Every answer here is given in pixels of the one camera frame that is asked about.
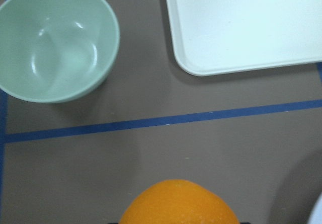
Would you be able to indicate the orange fruit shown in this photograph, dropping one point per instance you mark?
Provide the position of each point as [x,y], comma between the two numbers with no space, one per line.
[178,201]

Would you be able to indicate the white ceramic plate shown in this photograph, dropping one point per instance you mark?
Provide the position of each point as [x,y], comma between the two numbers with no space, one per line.
[316,213]

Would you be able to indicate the cream bear tray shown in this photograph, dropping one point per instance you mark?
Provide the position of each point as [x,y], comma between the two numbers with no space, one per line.
[212,37]

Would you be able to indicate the light green bowl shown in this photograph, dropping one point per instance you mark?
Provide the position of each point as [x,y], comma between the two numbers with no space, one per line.
[55,51]

